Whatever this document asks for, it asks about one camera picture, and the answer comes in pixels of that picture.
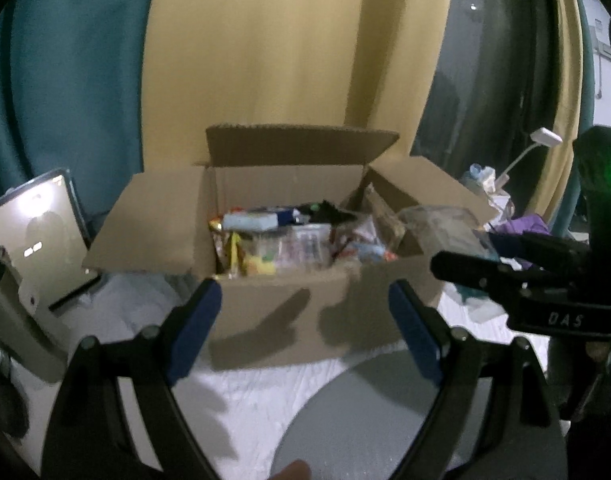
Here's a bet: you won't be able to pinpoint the person's hand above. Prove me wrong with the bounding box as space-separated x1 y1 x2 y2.
270 460 312 480

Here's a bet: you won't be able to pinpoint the teal curtain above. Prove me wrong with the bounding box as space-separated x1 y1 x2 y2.
0 0 151 231

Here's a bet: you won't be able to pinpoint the smartphone with lit screen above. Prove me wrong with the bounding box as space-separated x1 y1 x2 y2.
0 168 99 312

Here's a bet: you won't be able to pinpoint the clear tall biscuit pack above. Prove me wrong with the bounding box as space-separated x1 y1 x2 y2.
362 184 406 252

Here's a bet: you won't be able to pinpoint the blue white small box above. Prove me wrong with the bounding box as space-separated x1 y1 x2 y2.
222 211 279 232

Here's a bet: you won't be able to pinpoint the yellow snack packet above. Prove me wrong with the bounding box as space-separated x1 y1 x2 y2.
209 218 244 278

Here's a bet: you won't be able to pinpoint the yellow curtain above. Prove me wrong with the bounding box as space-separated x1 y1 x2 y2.
142 0 451 170

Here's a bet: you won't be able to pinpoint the brown cardboard box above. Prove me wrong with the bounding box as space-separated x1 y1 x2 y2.
84 125 494 370

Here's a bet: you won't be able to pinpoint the black wrapped snack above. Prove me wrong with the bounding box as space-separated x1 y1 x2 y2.
296 200 357 226

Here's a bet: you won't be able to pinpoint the round grey plate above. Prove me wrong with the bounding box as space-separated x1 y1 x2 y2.
269 349 483 480

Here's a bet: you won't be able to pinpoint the white blue snack bag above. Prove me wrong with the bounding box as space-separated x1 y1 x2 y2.
335 240 398 263

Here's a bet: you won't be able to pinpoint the clear bag yellow snacks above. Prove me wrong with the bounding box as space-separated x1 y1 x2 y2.
239 224 333 276

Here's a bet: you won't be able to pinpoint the dark blue snack box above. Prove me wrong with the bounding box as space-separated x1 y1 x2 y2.
274 208 311 228

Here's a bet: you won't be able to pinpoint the purple cloth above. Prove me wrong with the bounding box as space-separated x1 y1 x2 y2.
494 214 551 235

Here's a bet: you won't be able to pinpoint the white charger adapter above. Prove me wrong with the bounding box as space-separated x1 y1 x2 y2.
495 127 563 188

